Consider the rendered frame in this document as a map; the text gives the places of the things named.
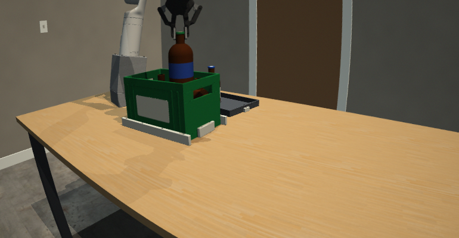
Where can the brown glass bottle with blue cap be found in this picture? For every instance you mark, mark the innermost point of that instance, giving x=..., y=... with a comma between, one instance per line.
x=211, y=69

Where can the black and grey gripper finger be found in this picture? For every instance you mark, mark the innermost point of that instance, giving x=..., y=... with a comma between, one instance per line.
x=187, y=23
x=161, y=11

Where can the green plastic crate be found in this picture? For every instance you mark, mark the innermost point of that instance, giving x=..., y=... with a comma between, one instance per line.
x=171, y=105

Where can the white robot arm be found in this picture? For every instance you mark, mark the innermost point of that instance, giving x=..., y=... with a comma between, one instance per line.
x=132, y=29

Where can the brown bottle with blue label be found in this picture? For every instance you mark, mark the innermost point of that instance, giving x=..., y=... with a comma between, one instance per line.
x=180, y=59

